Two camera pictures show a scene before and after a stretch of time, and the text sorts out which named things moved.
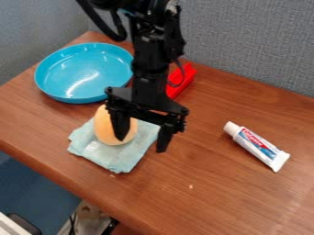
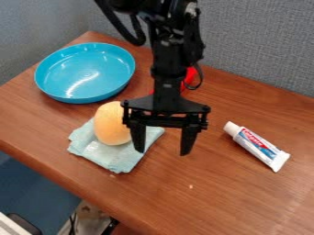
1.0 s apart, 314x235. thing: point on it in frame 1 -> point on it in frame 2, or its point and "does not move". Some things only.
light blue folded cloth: x=120 y=158 does not move
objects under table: x=88 y=221 does not move
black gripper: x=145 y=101 -> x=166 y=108
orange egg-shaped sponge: x=105 y=128 does not move
